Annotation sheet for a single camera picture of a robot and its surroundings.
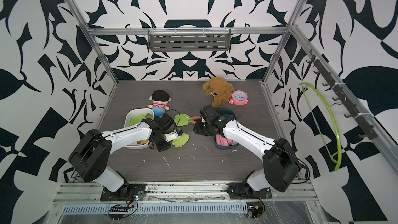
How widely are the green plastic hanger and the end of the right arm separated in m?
0.39

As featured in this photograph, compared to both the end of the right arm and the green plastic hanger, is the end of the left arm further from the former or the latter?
the green plastic hanger

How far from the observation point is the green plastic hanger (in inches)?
23.2

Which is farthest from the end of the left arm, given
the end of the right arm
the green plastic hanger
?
the green plastic hanger

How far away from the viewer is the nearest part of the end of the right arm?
0.60 meters
